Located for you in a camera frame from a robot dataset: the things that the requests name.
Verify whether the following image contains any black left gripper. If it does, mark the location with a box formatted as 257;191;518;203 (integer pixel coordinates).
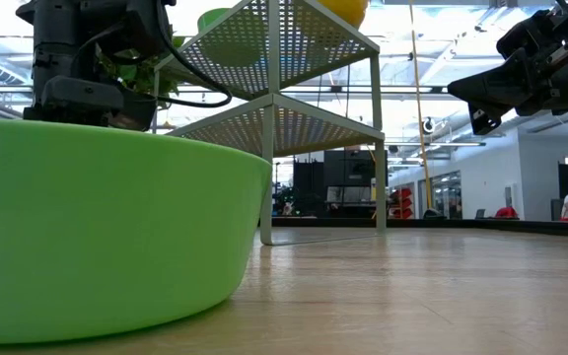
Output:
16;0;159;132

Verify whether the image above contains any yellow patterned mini bowl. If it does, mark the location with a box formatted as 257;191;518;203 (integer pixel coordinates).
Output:
317;0;372;30

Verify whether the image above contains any green potted plant black pot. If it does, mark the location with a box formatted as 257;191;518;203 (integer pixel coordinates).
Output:
97;34;186;107

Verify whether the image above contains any red storage bin rack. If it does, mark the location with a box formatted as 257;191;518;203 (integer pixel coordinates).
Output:
387;185;414;221

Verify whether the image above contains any black equipment cabinet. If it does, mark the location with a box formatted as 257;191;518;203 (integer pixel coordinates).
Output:
292;149;390;219

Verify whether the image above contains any pale green perforated metal shelf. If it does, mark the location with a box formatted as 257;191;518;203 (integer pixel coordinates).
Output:
151;0;388;247

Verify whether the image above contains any yellow hanging cord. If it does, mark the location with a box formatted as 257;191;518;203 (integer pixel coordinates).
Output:
408;0;446;220

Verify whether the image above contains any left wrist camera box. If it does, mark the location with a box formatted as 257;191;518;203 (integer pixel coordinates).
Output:
94;0;175;59

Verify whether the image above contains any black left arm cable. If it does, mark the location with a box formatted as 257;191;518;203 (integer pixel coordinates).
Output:
154;0;234;109

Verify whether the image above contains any black aluminium table frame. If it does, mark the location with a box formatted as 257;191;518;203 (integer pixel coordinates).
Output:
271;216;568;239

